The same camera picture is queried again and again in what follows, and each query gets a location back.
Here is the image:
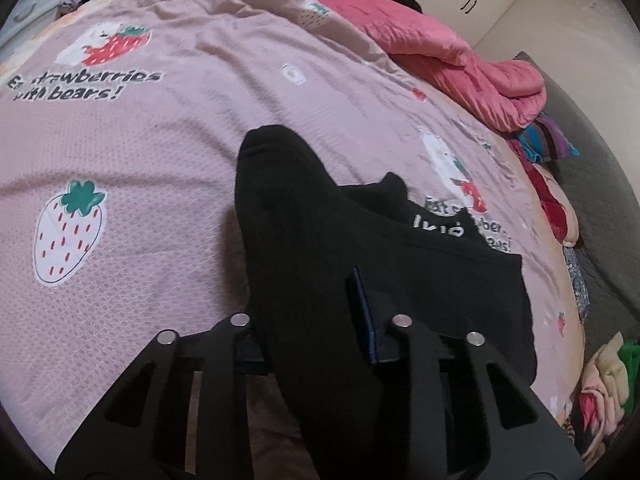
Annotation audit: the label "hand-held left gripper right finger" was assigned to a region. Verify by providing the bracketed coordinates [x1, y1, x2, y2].
[350, 265, 586, 480]

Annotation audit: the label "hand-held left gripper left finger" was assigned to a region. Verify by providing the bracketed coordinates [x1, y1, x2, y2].
[55, 312, 271, 480]

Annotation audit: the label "blue floral cloth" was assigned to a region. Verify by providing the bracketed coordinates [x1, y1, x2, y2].
[562, 247, 594, 320]

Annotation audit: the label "pink strawberry printed bed sheet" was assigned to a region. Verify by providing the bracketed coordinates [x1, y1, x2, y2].
[0, 0, 587, 480]

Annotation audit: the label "floral cloth bundle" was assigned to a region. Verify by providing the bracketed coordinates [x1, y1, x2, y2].
[562, 335, 640, 467]

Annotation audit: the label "colourful striped cloth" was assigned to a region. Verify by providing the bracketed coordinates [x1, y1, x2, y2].
[510, 112, 581, 165]

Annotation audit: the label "pink quilt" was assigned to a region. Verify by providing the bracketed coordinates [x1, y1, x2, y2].
[160, 0, 547, 133]

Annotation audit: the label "white drawer cabinet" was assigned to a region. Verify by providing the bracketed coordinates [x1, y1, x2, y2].
[0, 0, 68, 53]

